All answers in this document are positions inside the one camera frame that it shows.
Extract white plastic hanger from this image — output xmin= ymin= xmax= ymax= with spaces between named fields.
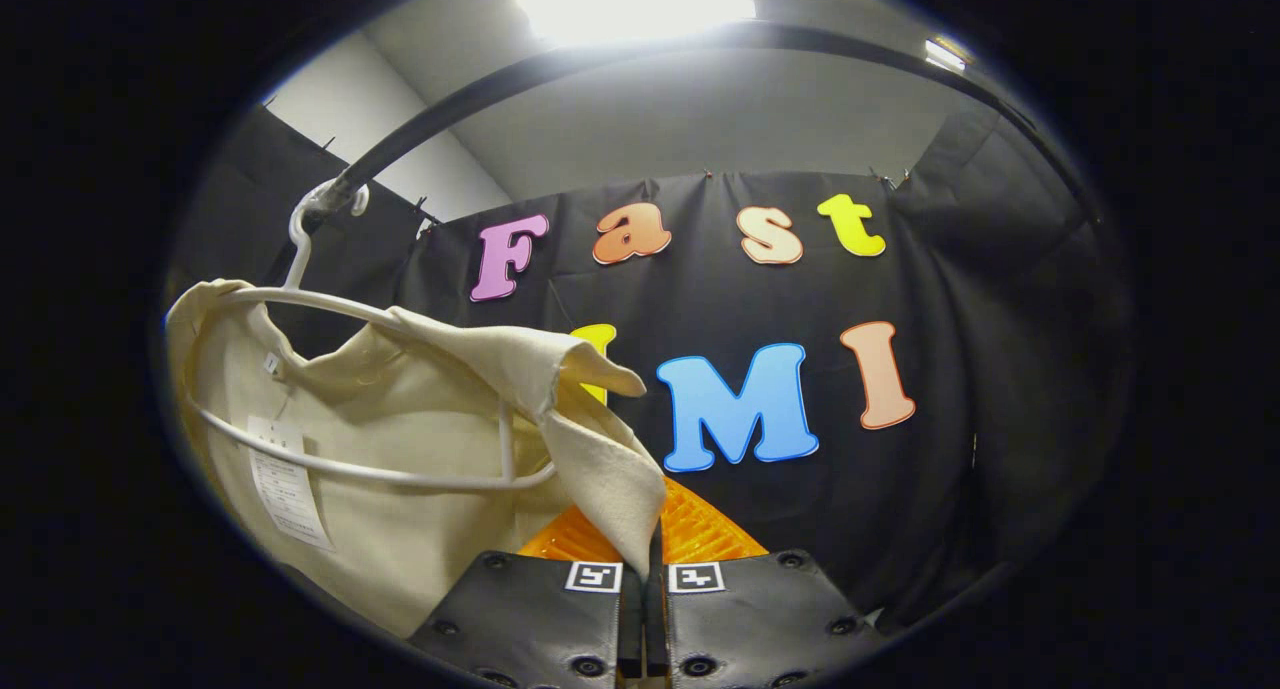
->
xmin=185 ymin=179 xmax=561 ymax=492

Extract cream white shirt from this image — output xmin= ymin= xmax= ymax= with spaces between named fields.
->
xmin=163 ymin=277 xmax=669 ymax=640

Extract black metal clothes rack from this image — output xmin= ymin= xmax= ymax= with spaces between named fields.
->
xmin=300 ymin=21 xmax=1106 ymax=232

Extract black backdrop cloth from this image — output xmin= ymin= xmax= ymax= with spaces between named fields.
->
xmin=165 ymin=104 xmax=1136 ymax=635

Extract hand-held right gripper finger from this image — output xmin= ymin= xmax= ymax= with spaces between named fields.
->
xmin=408 ymin=504 xmax=646 ymax=689
xmin=645 ymin=477 xmax=887 ymax=689

